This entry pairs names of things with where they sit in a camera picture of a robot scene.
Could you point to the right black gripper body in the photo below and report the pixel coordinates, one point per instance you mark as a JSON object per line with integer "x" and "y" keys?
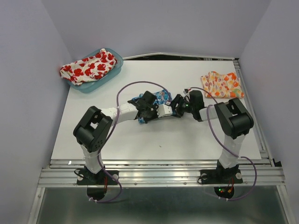
{"x": 183, "y": 105}

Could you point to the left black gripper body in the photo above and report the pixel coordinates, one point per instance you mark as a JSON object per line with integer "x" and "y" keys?
{"x": 151, "y": 114}

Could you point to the blue floral skirt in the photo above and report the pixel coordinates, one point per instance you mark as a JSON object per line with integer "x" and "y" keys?
{"x": 161, "y": 95}

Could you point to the red poppy white skirt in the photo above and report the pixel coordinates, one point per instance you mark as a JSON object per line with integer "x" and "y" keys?
{"x": 89, "y": 69}

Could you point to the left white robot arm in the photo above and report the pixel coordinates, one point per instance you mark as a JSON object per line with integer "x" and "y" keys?
{"x": 96, "y": 126}

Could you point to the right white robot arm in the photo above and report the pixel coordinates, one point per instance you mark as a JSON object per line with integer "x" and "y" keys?
{"x": 234, "y": 120}

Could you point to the orange floral folded skirt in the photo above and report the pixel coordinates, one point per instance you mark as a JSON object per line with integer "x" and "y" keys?
{"x": 222, "y": 85}

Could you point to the teal plastic bin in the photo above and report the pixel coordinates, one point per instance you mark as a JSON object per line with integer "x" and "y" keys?
{"x": 91, "y": 86}

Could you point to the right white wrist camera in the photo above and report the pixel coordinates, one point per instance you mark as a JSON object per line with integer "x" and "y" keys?
{"x": 187, "y": 91}

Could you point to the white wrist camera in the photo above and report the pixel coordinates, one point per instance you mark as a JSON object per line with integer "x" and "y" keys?
{"x": 164, "y": 110}
{"x": 187, "y": 91}

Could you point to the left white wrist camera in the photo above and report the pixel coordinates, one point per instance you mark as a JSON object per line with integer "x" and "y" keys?
{"x": 164, "y": 110}

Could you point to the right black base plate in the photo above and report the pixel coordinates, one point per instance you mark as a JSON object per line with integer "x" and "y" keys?
{"x": 214, "y": 176}

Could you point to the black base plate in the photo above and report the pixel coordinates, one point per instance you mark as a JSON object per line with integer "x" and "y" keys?
{"x": 214, "y": 176}
{"x": 85, "y": 177}

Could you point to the aluminium right side rail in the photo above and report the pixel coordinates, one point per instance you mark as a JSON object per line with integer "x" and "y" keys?
{"x": 264, "y": 148}

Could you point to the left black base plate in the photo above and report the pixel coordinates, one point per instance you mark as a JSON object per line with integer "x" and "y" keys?
{"x": 85, "y": 177}

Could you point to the aluminium front rail frame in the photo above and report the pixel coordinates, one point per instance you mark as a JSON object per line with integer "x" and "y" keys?
{"x": 154, "y": 173}

